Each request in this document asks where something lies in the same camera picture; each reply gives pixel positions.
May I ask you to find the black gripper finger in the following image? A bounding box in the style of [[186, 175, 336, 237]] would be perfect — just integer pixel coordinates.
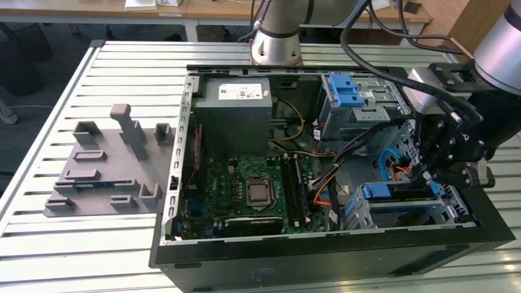
[[426, 162, 496, 190], [419, 112, 464, 172]]

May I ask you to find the hard disk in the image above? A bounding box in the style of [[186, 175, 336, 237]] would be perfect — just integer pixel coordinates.
[[362, 179, 443, 201]]

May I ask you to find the metal disk bay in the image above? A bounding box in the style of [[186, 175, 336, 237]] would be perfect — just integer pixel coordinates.
[[344, 182, 470, 230]]

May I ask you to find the metal drive cage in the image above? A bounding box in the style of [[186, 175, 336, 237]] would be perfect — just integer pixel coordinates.
[[319, 73, 412, 142]]

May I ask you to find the blue drive cage latch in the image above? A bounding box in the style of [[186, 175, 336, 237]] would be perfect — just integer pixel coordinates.
[[330, 74, 367, 107]]

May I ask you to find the wooden cabinet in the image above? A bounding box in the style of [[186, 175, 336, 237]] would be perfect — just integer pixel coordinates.
[[415, 0, 521, 87]]

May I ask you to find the RAM stick in slot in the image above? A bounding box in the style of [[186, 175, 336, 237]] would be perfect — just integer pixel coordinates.
[[294, 154, 314, 223]]

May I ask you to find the silver CPU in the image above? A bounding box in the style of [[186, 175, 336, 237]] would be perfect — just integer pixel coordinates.
[[247, 184, 271, 202]]

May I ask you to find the black open PC case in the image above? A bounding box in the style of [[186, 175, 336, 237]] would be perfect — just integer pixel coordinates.
[[148, 63, 516, 291]]

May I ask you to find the grey Dell power supply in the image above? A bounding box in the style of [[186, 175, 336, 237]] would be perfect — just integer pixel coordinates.
[[191, 78, 274, 157]]

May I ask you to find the black graphics card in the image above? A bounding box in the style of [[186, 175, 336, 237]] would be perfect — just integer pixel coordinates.
[[223, 215, 284, 236]]

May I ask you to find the green motherboard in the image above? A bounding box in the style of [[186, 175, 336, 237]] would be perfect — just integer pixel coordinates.
[[179, 154, 327, 239]]

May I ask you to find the grey parts rack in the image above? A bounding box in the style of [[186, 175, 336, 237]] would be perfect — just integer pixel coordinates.
[[44, 103, 180, 219]]

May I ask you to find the RAM stick in rack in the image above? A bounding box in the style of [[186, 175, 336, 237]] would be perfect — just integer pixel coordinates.
[[75, 182, 134, 188]]

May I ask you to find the white box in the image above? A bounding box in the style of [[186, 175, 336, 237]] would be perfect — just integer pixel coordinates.
[[124, 0, 159, 12]]

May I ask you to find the wooden desk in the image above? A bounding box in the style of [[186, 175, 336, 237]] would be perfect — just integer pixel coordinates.
[[0, 0, 435, 43]]

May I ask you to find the black office chair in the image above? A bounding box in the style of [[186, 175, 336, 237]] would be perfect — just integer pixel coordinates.
[[0, 23, 54, 96]]

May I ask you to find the orange power wire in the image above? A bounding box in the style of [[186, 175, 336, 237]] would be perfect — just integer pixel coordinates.
[[391, 154, 424, 184]]

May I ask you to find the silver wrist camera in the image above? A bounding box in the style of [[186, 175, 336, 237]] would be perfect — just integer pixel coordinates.
[[408, 68, 450, 115]]

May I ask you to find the blue data wire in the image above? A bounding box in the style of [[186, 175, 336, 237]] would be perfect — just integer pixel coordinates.
[[378, 147, 408, 184]]

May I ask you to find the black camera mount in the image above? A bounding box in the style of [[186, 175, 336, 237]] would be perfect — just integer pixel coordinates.
[[427, 62, 490, 92]]

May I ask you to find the black camera cable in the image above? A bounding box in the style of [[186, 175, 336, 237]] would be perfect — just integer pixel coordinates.
[[340, 0, 486, 123]]

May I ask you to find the yellow wire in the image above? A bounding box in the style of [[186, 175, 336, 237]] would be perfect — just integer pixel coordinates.
[[271, 97, 307, 143]]

